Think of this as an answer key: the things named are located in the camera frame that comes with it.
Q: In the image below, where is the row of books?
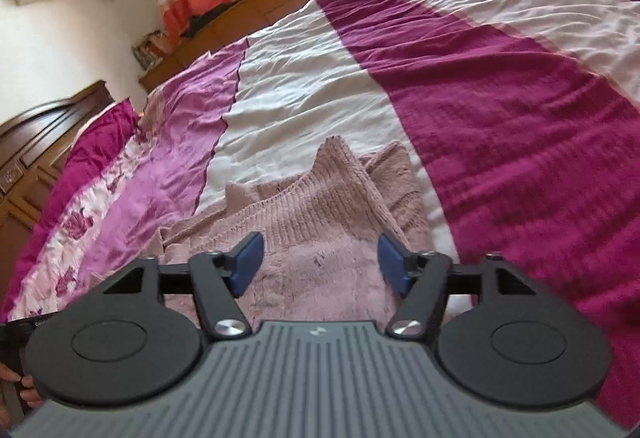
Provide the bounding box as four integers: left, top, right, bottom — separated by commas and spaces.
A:
131, 30, 174, 70

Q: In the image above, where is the person's left hand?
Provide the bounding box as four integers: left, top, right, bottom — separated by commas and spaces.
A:
0, 364, 41, 410

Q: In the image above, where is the magenta white striped bedspread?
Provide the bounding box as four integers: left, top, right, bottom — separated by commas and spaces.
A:
0, 0, 640, 429

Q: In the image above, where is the magenta pillow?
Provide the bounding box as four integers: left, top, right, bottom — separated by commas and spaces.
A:
15, 99, 142, 264

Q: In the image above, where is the pink knit sweater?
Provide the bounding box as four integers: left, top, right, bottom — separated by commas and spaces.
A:
159, 135, 453, 324

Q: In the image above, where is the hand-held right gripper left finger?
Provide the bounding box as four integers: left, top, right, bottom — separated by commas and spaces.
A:
102, 232, 264, 339

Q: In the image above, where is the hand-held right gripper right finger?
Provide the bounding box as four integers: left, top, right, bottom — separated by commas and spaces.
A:
377, 232, 538, 339

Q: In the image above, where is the carved wooden headboard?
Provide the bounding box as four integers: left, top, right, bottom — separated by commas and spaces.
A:
0, 79, 117, 319

